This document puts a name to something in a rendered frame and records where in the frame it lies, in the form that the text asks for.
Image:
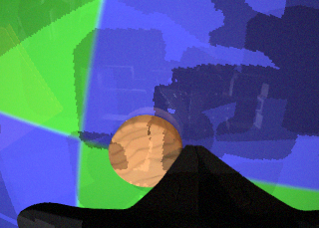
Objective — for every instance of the round wooden disc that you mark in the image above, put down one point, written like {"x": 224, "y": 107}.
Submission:
{"x": 143, "y": 149}

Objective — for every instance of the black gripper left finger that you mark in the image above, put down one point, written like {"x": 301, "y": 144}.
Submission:
{"x": 173, "y": 203}

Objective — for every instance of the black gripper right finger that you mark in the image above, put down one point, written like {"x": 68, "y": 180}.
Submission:
{"x": 227, "y": 199}

